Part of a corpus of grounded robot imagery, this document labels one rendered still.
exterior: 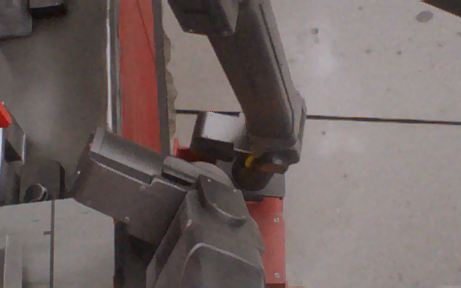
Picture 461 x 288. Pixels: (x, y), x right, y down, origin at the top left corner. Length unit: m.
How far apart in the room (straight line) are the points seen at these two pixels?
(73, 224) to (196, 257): 0.38
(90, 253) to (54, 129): 0.28
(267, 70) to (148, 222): 0.19
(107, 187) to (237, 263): 0.13
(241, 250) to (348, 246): 1.37
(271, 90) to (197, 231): 0.26
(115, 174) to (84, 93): 0.51
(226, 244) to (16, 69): 0.68
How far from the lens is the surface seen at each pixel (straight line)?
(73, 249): 0.76
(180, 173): 0.52
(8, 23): 1.06
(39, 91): 1.01
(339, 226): 1.81
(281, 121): 0.72
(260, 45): 0.57
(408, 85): 2.03
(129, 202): 0.50
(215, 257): 0.41
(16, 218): 0.79
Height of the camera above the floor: 1.69
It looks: 63 degrees down
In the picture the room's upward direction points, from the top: 7 degrees counter-clockwise
